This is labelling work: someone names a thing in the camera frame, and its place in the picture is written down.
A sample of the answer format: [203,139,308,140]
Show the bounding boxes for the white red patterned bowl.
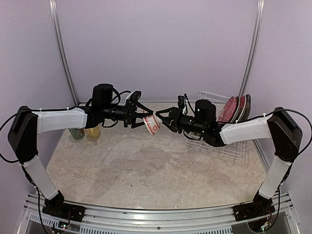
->
[143,114,162,136]

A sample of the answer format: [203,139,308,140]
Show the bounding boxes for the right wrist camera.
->
[178,96,188,115]

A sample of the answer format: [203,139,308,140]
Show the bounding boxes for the white wire dish rack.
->
[184,91,250,167]

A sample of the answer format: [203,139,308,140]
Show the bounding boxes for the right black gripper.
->
[156,107,207,135]

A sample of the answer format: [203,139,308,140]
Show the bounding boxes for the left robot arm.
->
[8,83,153,217]

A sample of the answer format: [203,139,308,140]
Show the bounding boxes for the black rimmed plate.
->
[238,94,251,122]

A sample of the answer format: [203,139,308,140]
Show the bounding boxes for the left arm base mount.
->
[42,190,85,222]

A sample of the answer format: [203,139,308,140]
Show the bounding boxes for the pale yellow mug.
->
[84,125,100,145]

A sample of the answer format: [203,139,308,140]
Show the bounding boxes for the right aluminium frame post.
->
[238,0,265,96]

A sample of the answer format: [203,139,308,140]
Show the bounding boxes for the pink dotted plate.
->
[217,96,237,122]

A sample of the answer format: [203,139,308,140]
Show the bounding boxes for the teal floral mug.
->
[69,128,85,140]

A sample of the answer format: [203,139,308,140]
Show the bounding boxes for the front aluminium rail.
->
[23,192,300,234]

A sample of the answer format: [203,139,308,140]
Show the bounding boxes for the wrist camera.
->
[178,96,188,115]
[124,91,141,105]

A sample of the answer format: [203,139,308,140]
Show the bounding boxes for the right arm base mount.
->
[233,192,275,221]

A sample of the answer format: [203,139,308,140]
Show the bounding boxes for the left aluminium frame post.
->
[48,0,79,105]

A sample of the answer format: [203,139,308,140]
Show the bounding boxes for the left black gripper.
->
[102,99,153,128]

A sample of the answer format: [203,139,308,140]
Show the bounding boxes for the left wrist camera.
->
[124,91,141,105]

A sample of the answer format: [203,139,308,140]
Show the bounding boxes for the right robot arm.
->
[156,97,302,216]

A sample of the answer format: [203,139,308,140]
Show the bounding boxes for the aluminium frame post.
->
[238,0,265,96]
[48,0,79,105]

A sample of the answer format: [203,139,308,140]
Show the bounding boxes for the dark red plate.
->
[231,95,246,122]

